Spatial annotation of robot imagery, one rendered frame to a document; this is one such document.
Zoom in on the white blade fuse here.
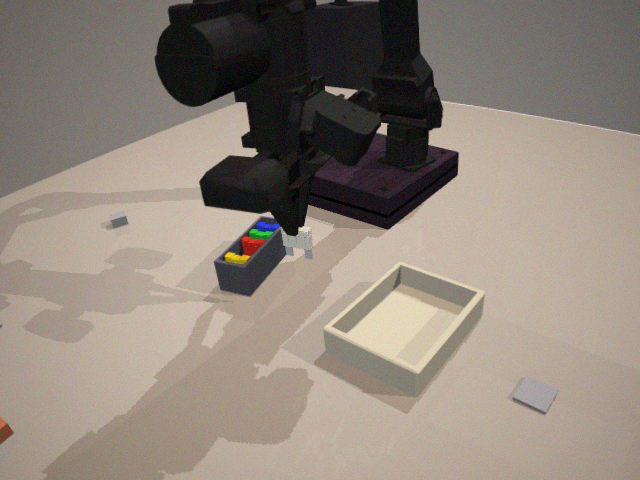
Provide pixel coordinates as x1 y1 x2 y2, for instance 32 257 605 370
281 226 313 260

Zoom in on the orange rectangular block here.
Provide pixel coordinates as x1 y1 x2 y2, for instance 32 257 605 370
0 417 14 444

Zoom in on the yellow fuse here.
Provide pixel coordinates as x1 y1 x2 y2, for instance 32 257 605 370
225 252 250 265

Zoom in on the beige rectangular tray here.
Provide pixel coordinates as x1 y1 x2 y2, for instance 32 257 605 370
323 262 485 398

